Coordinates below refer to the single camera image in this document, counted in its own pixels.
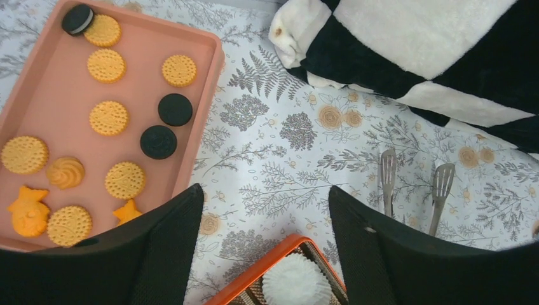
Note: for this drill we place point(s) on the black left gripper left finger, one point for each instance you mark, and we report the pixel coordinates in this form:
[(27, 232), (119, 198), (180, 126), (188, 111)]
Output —
[(145, 261)]

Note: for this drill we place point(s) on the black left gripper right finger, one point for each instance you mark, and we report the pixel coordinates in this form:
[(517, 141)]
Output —
[(386, 262)]

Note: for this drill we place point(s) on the orange cookie box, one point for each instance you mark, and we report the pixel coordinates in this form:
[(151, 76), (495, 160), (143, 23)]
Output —
[(247, 288)]

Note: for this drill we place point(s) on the metal slotted tongs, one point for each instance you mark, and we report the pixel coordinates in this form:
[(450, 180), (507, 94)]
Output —
[(441, 186)]

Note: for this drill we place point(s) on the pink cookie tray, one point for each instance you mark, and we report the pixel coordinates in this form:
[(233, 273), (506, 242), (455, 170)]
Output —
[(55, 93)]

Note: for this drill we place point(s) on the yellow round biscuit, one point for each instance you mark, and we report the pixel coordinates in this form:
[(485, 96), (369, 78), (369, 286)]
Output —
[(24, 155), (69, 225), (104, 31), (179, 70), (109, 118), (106, 65), (125, 180)]

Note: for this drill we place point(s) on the orange fish cookie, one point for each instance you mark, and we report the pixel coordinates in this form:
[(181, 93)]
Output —
[(29, 215), (127, 212)]

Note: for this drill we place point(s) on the white paper cup liner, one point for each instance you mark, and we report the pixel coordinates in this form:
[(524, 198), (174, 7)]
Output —
[(296, 280)]

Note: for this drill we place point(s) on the swirl butter cookie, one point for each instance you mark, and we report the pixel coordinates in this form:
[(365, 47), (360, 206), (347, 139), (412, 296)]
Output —
[(65, 172)]

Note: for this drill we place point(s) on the black white checkered pillow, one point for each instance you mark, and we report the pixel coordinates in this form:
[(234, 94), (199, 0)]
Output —
[(467, 65)]

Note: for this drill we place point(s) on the black sandwich cookie tilted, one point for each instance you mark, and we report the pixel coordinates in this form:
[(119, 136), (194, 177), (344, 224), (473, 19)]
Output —
[(77, 19)]

